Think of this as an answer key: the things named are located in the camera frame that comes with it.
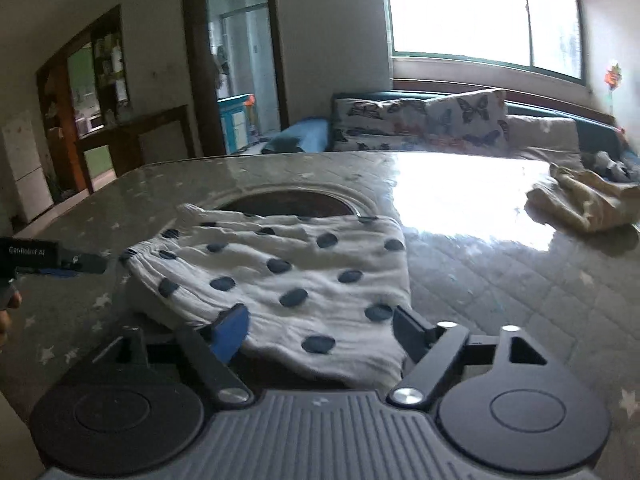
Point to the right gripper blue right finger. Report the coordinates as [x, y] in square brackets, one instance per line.
[435, 353]

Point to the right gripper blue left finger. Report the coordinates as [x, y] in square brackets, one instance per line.
[209, 357]

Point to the white navy polka dot garment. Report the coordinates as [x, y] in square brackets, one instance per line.
[321, 292]

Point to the left hand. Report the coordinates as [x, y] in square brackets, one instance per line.
[11, 299]

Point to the white refrigerator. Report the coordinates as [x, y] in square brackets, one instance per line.
[25, 166]

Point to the dark wooden side table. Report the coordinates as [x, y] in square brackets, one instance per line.
[123, 141]

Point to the wooden display cabinet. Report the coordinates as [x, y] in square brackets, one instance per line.
[82, 90]

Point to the yellow folded cloth pile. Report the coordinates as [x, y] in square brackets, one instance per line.
[584, 201]

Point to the butterfly print cushion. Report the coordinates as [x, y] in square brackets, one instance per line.
[471, 123]

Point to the blue white storage cabinet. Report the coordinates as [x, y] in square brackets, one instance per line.
[236, 124]

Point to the beige plain cushion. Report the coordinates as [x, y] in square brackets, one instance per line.
[556, 134]

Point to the grey stuffed toy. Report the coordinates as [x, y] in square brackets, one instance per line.
[611, 170]

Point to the blue sofa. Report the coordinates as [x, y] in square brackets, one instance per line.
[316, 134]

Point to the colourful pinwheel toy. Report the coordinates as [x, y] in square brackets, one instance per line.
[612, 78]

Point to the green framed window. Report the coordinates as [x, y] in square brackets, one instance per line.
[540, 36]

